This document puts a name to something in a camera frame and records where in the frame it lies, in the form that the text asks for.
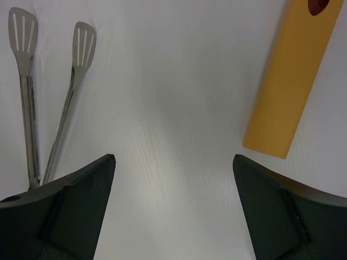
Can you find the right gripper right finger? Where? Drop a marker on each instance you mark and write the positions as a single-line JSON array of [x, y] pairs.
[[287, 219]]

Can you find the metal tongs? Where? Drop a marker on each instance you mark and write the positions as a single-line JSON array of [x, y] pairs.
[[23, 36]]

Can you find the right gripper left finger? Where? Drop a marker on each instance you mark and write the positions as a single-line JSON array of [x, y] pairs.
[[61, 219]]

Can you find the orange rectangular box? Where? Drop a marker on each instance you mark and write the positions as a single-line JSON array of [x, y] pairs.
[[299, 46]]

